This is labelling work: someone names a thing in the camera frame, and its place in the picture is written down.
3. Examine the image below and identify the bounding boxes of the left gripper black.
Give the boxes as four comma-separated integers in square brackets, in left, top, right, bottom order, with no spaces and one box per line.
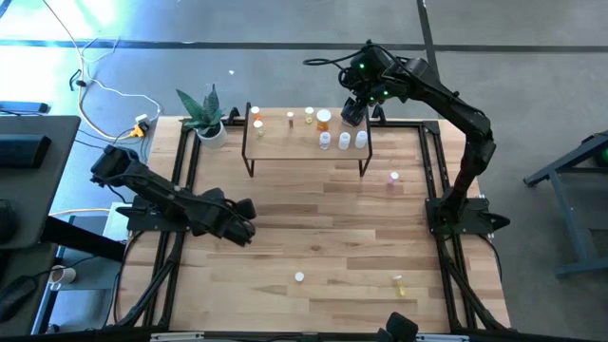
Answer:
[189,187,257,247]

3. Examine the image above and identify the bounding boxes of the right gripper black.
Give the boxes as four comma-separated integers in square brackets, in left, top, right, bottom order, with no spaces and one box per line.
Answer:
[340,61,389,127]

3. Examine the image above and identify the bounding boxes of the large amber pill bottle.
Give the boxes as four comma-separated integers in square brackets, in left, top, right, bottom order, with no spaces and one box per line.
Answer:
[315,108,333,133]

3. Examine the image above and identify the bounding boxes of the wooden shelf black metal legs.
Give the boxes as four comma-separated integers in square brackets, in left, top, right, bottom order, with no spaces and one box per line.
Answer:
[240,102,374,178]

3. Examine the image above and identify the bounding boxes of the green plant white pot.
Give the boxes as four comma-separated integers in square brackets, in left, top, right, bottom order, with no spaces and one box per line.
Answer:
[176,84,228,149]

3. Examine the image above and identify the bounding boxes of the white floor box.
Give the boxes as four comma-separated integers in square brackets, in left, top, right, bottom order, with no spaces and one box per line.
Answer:
[103,201,135,241]

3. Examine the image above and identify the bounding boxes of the black diagonal support beam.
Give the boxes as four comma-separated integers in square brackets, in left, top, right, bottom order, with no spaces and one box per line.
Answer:
[40,216,128,262]

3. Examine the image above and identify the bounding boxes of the white paper cup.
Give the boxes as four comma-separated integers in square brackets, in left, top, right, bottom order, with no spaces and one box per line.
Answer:
[49,265,77,286]

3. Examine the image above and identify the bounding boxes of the dark grey desk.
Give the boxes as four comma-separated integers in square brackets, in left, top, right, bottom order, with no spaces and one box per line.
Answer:
[0,115,82,251]

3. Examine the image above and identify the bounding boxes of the blue grey metal cart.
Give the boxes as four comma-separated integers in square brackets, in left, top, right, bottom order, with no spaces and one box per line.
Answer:
[523,130,608,279]

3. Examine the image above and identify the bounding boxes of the black rectangular box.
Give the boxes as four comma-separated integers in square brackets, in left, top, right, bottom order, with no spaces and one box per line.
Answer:
[0,134,52,168]

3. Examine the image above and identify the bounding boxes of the black computer mouse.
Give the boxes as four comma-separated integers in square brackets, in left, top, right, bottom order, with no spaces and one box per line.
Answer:
[0,276,38,324]

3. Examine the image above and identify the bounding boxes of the black flat device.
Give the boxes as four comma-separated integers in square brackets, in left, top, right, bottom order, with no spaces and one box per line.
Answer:
[0,101,50,115]

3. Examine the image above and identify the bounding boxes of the black aluminium table frame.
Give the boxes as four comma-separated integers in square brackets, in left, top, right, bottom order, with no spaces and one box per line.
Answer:
[111,113,512,341]

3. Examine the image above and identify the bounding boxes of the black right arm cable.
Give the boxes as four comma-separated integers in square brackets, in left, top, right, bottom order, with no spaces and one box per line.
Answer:
[302,47,367,67]

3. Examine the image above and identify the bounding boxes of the white metal bracket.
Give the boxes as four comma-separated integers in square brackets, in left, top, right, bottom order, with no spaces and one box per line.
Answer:
[150,332,205,342]
[417,333,470,342]

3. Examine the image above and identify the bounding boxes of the yellow floor cable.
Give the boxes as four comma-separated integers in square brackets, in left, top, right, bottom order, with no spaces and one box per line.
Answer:
[48,207,113,219]

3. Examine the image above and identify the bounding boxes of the black floor cable clip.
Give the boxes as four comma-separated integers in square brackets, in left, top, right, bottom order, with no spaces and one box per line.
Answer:
[68,68,90,92]

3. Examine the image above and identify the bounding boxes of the white floor cable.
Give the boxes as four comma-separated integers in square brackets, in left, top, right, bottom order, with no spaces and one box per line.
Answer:
[41,0,162,142]

